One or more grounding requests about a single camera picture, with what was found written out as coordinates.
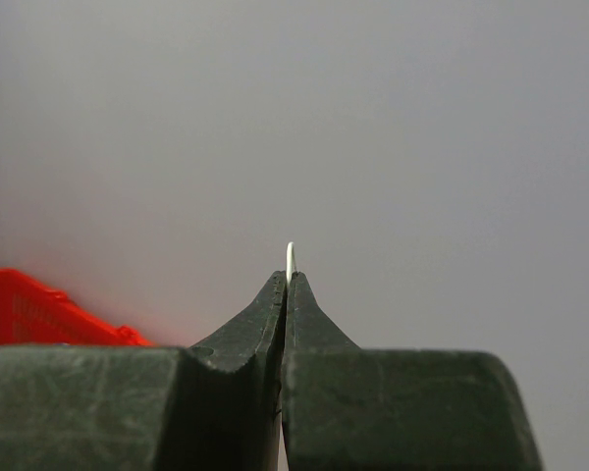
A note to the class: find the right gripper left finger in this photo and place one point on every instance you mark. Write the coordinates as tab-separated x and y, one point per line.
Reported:
214	405

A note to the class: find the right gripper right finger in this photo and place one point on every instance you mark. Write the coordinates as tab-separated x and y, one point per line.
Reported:
350	408

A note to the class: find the red plastic shopping basket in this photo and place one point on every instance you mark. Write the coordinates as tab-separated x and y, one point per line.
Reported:
31	312

